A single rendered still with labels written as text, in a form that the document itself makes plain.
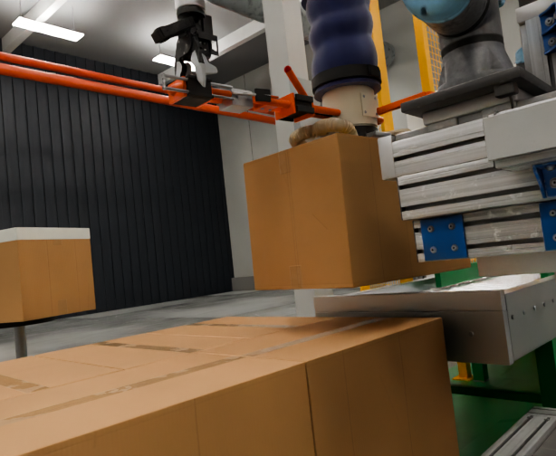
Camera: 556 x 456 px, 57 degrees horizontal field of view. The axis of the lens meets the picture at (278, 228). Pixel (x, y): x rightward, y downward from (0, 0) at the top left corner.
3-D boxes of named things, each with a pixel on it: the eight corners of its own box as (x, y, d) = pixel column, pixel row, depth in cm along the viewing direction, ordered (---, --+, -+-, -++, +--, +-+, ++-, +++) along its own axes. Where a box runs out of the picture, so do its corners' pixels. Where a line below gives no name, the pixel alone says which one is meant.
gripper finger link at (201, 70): (225, 81, 124) (214, 52, 128) (205, 78, 121) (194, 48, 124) (219, 90, 127) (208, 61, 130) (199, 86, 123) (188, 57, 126)
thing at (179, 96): (197, 109, 133) (196, 90, 133) (213, 99, 127) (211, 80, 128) (168, 104, 127) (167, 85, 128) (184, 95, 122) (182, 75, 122)
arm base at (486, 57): (531, 90, 101) (523, 42, 101) (504, 75, 89) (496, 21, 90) (456, 111, 111) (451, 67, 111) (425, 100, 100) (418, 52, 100)
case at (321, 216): (375, 272, 198) (363, 170, 200) (471, 267, 168) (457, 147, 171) (254, 290, 158) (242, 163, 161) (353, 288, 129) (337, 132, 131)
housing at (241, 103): (239, 114, 141) (237, 98, 141) (254, 107, 136) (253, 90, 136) (218, 111, 136) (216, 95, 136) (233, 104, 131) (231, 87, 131)
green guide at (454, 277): (537, 261, 356) (535, 249, 356) (553, 261, 348) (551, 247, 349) (421, 288, 242) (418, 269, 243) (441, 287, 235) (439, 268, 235)
